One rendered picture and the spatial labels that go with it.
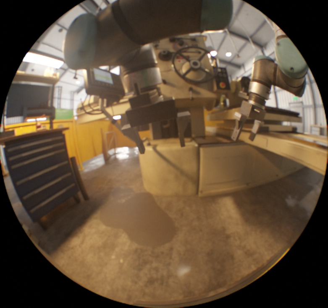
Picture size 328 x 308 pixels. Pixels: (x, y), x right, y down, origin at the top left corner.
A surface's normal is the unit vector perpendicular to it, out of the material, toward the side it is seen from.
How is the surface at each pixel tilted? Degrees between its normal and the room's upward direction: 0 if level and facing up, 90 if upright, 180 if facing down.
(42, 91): 90
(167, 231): 0
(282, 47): 94
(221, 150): 90
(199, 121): 90
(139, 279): 0
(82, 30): 115
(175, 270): 0
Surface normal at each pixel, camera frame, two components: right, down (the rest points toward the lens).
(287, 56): -0.88, 0.23
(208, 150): -0.13, 0.18
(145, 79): 0.27, 0.49
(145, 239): -0.08, -0.98
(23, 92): 0.98, -0.05
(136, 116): 0.00, 0.56
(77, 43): -0.36, 0.58
